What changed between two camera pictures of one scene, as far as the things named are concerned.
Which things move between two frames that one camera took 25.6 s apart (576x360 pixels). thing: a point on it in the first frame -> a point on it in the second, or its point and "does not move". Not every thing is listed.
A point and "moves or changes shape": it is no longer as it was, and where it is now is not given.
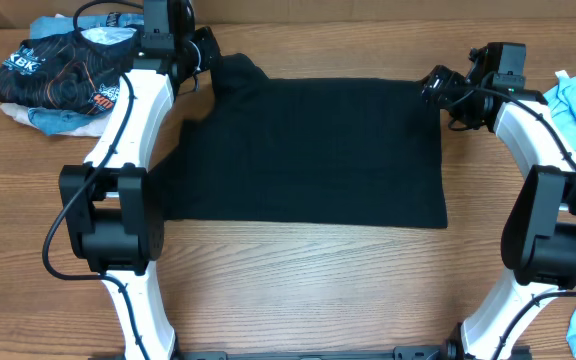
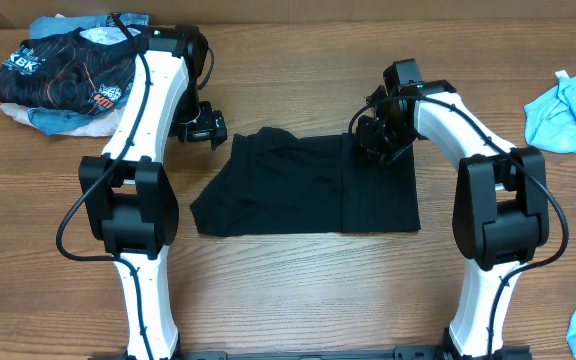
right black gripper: (442, 81) -> (367, 149)
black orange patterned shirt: (62, 70) does not move
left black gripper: (211, 54) -> (212, 125)
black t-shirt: (336, 152) moves or changes shape
